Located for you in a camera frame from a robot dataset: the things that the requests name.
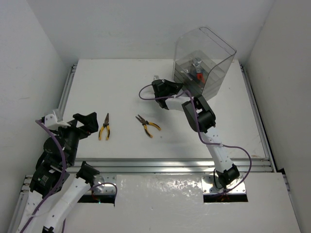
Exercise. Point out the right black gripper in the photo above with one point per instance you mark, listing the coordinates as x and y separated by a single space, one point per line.
176 86

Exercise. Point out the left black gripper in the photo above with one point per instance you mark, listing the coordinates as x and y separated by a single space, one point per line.
78 126

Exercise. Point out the yellow combination pliers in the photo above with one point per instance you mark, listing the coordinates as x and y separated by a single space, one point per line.
106 127

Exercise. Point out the red handled adjustable wrench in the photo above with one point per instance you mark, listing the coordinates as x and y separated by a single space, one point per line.
196 62

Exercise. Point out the clear plastic drawer container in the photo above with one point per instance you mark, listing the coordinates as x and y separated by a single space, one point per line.
216 55

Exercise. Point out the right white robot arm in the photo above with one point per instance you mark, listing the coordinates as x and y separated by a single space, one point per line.
202 120

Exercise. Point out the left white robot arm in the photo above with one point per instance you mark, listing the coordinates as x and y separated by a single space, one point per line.
59 153

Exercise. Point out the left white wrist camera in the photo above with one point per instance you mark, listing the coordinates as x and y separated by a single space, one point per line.
53 120

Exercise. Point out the aluminium table frame rail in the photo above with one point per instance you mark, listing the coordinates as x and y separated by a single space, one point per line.
175 151

